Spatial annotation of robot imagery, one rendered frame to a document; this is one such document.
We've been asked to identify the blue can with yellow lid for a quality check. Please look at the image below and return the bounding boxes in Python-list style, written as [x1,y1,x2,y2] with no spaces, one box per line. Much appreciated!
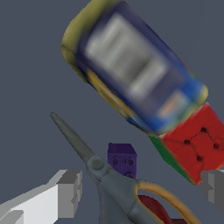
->
[60,0,210,137]

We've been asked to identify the dark red object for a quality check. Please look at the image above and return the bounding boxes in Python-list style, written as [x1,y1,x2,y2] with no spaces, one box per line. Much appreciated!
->
[137,194,187,224]

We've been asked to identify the grey scissors with orange handle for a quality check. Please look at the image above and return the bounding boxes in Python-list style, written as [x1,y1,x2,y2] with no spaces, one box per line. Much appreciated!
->
[49,111,202,224]

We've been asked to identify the red and green cube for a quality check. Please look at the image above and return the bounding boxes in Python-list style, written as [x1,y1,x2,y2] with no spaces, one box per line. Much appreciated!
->
[148,101,224,186]

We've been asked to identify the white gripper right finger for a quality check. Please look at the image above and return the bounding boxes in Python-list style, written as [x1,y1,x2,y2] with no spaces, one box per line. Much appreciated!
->
[199,169,224,214]

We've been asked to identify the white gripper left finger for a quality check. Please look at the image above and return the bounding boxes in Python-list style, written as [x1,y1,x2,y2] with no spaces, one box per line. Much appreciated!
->
[0,169,83,224]

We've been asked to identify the purple block with holes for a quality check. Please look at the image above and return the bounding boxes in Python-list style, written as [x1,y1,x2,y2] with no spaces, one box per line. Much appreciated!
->
[107,142,138,179]

